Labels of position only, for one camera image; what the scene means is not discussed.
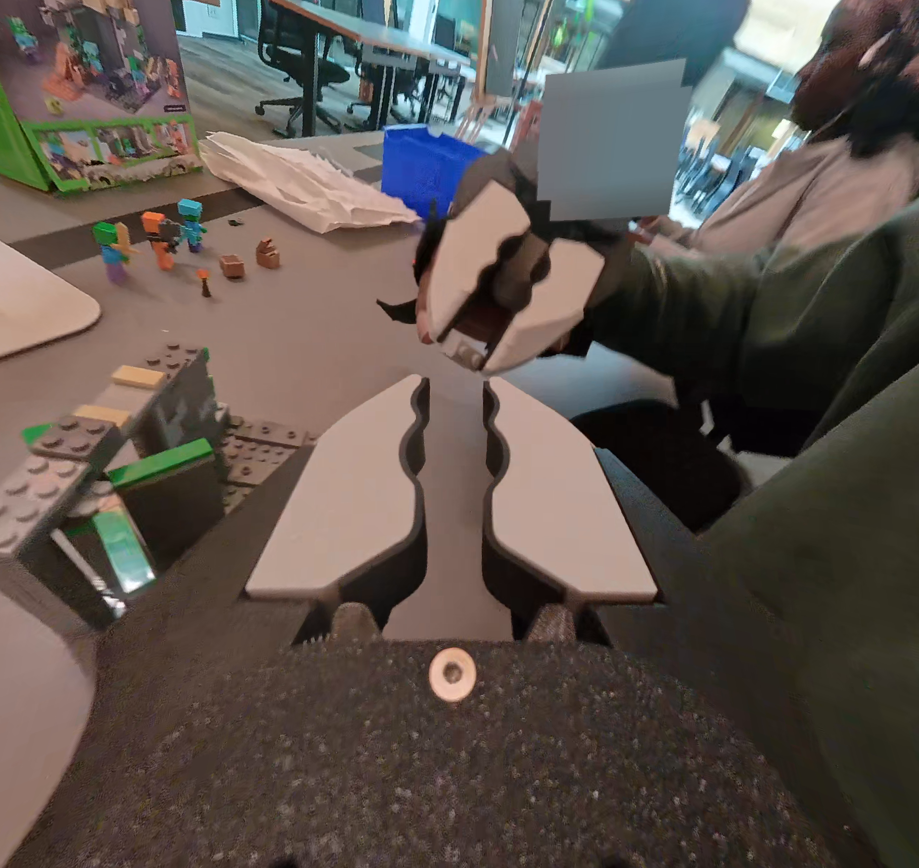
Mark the grey easel board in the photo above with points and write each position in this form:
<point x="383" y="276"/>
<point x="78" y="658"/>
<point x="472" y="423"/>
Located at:
<point x="502" y="21"/>

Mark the orange toy minifigure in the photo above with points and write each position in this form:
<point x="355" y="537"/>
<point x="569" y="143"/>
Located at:
<point x="161" y="240"/>

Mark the white crumpled paper bag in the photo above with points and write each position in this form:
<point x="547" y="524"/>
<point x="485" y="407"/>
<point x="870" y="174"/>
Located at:
<point x="301" y="179"/>

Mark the person's black pants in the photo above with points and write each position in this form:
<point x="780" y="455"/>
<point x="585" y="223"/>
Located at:
<point x="660" y="466"/>

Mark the blue plastic bin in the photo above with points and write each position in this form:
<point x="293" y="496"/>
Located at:
<point x="423" y="164"/>

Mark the cyan toy minifigure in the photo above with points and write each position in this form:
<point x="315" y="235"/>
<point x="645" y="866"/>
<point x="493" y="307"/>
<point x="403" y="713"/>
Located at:
<point x="191" y="225"/>

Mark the green toy minifigure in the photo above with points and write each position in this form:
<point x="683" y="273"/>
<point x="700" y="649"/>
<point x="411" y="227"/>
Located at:
<point x="113" y="254"/>

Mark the person's right forearm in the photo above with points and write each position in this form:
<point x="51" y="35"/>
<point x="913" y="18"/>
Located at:
<point x="718" y="308"/>

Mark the small brown toy block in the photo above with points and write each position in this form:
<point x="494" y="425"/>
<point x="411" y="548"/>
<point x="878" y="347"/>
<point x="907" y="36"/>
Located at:
<point x="268" y="254"/>
<point x="232" y="266"/>

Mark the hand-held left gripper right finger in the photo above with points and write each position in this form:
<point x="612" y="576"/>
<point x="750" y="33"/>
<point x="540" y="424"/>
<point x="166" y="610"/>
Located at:
<point x="567" y="516"/>

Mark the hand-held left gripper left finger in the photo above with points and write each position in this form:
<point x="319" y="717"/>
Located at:
<point x="344" y="509"/>

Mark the person's green sweater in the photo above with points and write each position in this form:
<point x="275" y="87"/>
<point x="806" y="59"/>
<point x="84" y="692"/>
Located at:
<point x="847" y="631"/>

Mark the small toy torch piece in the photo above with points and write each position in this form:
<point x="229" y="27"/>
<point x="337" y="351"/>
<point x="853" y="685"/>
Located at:
<point x="205" y="285"/>

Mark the grey and green brick build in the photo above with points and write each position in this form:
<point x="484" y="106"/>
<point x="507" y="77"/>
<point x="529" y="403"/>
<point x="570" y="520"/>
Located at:
<point x="165" y="466"/>

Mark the printed building set box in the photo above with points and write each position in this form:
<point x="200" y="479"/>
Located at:
<point x="93" y="57"/>

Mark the person's right hand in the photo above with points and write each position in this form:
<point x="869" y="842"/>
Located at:
<point x="426" y="308"/>

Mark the white rounded board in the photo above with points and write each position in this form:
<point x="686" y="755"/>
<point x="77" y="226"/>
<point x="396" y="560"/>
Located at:
<point x="36" y="724"/>
<point x="36" y="301"/>

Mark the small grey toy brick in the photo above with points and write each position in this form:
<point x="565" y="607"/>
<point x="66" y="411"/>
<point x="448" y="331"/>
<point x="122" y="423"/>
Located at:
<point x="470" y="357"/>

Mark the long wooden office table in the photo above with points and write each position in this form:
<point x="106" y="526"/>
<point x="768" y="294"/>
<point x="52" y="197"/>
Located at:
<point x="337" y="17"/>

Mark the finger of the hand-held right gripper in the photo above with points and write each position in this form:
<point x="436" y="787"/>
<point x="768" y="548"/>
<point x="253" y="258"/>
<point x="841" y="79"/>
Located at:
<point x="553" y="308"/>
<point x="474" y="251"/>

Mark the black office chair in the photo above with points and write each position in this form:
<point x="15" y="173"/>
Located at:
<point x="373" y="10"/>
<point x="287" y="35"/>

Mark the large black panel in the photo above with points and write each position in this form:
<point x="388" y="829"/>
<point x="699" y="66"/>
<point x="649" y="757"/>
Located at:
<point x="675" y="14"/>

